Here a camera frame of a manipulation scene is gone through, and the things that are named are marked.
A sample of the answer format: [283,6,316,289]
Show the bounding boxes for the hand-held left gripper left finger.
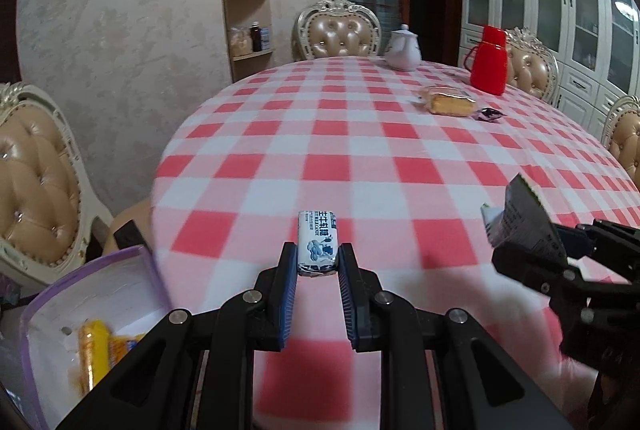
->
[57,241,299,430]

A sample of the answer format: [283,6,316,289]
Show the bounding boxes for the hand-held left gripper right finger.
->
[337,244,573,430]

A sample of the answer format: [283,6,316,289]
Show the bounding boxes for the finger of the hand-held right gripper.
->
[555,220,640,283]
[492,240,586,298]

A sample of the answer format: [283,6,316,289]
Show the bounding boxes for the grey foil snack packet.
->
[480,174,568,261]

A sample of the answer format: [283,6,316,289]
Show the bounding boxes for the white and blue candy packet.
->
[296,210,342,278]

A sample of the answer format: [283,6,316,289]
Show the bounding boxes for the white container with purple rim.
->
[20,245,168,430]

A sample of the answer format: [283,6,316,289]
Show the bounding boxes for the clear bag of snacks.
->
[229,26,253,58]

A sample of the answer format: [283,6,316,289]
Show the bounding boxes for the beige tufted chair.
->
[505,27,561,105]
[0,82,113,285]
[291,0,382,62]
[600,96,640,191]

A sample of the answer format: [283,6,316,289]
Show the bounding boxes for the red checkered tablecloth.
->
[152,56,640,430]

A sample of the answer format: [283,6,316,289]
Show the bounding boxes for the yellow snack packet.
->
[110,334,146,366]
[77,319,111,393]

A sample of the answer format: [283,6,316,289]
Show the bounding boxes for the clear wrapped cake packet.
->
[412,86,476,117]

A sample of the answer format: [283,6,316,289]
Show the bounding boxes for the red thermos jug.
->
[464,24,510,96]

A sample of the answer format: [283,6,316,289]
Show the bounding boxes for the wooden corner shelf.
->
[220,0,275,83]

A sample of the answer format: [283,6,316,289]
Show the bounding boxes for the white glass-door cabinet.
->
[457,0,640,135]

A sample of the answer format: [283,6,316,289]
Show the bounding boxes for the white teapot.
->
[384,24,421,71]

